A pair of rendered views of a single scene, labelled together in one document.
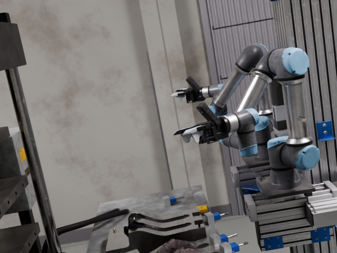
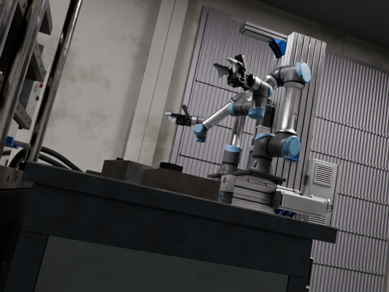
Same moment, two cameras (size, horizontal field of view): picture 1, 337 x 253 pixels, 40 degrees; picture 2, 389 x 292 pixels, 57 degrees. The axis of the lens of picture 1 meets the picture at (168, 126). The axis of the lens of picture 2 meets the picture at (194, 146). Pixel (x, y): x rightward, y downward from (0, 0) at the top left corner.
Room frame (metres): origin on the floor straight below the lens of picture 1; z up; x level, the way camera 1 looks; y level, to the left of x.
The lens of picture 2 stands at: (0.27, 0.43, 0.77)
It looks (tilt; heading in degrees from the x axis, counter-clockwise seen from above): 10 degrees up; 344
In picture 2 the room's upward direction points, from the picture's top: 12 degrees clockwise
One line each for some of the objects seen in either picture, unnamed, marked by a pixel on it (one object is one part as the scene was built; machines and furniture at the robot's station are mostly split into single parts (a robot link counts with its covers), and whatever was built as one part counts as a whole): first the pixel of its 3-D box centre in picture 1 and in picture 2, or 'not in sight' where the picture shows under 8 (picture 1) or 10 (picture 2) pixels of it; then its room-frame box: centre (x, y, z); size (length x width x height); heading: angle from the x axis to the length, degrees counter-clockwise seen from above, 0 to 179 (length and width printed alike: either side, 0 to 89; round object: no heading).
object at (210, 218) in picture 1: (217, 216); not in sight; (2.36, -0.18, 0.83); 0.13 x 0.05 x 0.05; 104
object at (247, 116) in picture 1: (244, 119); (261, 89); (1.87, -0.31, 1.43); 0.11 x 0.08 x 0.09; 114
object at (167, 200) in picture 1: (174, 199); not in sight; (2.73, 0.05, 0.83); 0.13 x 0.05 x 0.05; 99
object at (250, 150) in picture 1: (244, 141); (254, 107); (1.88, -0.31, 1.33); 0.11 x 0.08 x 0.11; 24
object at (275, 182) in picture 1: (283, 174); (260, 165); (2.10, -0.50, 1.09); 0.15 x 0.15 x 0.10
